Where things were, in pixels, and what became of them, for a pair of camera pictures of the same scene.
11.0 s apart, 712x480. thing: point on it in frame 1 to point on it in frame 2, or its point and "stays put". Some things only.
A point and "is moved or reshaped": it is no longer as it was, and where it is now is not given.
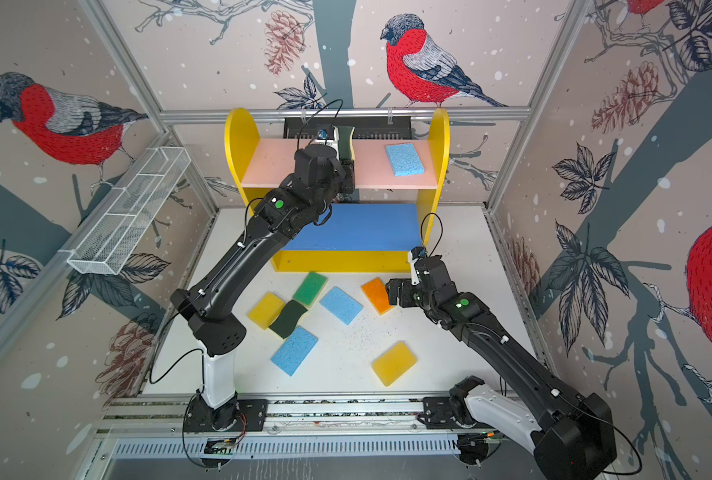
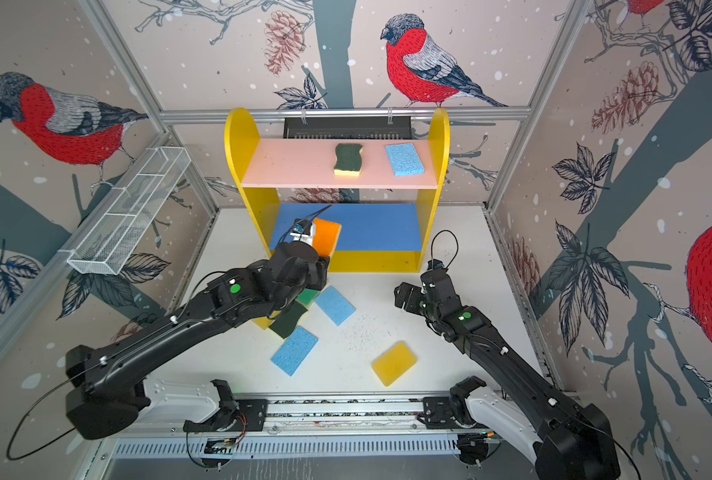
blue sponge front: (294, 351) stays put
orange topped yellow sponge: (376, 291) to (325, 236)
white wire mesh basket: (112, 239) stays put
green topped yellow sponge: (310, 289) stays put
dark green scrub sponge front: (346, 150) is moved or reshaped
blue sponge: (405, 160) stays put
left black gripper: (347, 175) to (320, 267)
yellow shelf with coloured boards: (381, 225) stays put
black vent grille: (365, 128) stays put
